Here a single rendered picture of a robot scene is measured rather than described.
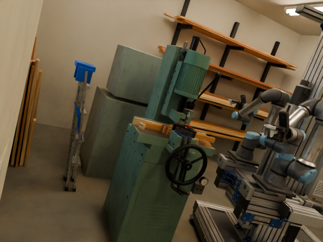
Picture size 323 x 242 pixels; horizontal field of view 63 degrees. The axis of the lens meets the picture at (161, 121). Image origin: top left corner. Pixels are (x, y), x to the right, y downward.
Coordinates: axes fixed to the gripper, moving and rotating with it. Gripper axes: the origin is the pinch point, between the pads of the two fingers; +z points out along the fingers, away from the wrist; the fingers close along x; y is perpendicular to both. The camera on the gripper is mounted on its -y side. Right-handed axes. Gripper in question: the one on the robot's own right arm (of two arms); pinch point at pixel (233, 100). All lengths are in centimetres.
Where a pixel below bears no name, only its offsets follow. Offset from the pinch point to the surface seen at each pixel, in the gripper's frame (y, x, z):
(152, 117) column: 17, -103, -37
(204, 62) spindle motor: -33, -86, -67
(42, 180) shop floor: 103, -178, 14
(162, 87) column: -8, -100, -37
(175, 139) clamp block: 19, -102, -81
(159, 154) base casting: 33, -108, -74
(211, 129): 74, 74, 129
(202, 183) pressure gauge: 50, -73, -82
